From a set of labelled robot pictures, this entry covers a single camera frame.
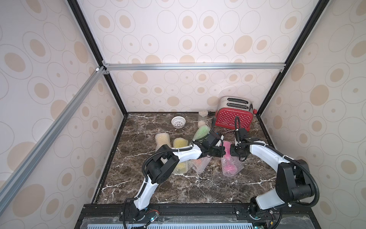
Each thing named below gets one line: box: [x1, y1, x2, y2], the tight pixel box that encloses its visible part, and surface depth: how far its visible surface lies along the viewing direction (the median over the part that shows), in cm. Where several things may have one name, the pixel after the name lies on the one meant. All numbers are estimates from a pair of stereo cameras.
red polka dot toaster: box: [215, 95, 257, 132], surface depth 103 cm
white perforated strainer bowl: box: [171, 115, 187, 129], surface depth 112 cm
